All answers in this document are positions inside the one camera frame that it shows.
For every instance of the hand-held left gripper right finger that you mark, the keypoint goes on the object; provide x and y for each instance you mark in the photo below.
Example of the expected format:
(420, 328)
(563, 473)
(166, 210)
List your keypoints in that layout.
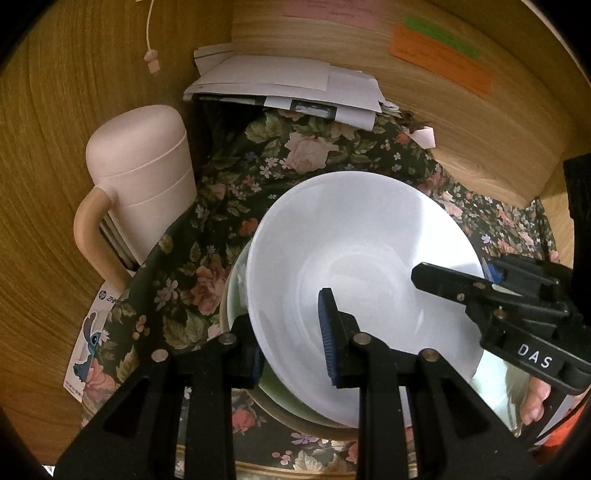
(328, 337)

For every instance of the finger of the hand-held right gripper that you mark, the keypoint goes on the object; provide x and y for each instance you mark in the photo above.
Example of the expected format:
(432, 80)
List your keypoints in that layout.
(443, 281)
(526, 274)

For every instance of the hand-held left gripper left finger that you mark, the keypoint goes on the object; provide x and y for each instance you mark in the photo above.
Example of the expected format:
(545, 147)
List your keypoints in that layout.
(255, 367)

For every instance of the light green plate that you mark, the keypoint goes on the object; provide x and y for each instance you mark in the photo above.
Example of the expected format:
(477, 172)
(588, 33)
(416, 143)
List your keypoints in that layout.
(281, 399)

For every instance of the white bowl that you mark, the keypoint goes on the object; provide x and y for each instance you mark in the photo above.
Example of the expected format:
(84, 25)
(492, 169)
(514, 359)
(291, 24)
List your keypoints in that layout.
(360, 221)

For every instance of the person's right hand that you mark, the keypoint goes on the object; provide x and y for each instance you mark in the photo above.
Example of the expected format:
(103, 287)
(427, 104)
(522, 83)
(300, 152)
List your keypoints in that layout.
(535, 398)

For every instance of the person's orange clothing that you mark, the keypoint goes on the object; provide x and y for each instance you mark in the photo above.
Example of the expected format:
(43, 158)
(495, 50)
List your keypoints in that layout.
(565, 429)

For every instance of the dark floral tablecloth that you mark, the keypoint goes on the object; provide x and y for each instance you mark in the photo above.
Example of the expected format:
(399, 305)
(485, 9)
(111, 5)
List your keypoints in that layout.
(194, 277)

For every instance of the white folded paper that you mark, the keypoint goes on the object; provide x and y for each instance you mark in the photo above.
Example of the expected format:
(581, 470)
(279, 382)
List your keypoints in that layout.
(424, 137)

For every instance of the blue cartoon card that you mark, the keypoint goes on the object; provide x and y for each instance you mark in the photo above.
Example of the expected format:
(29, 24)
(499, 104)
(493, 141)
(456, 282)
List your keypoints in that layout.
(87, 332)

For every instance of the pink lidded mug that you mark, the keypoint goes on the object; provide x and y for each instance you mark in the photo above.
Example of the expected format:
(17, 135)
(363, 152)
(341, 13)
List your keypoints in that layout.
(138, 184)

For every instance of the orange sticky note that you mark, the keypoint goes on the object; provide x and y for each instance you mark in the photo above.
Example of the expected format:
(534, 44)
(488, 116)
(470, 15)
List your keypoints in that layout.
(438, 62)

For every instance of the green sticky note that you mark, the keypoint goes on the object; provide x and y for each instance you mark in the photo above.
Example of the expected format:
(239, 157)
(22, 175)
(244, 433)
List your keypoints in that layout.
(438, 32)

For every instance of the stack of white papers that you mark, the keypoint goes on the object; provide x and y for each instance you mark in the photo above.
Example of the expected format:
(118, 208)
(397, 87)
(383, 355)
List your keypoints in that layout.
(277, 74)

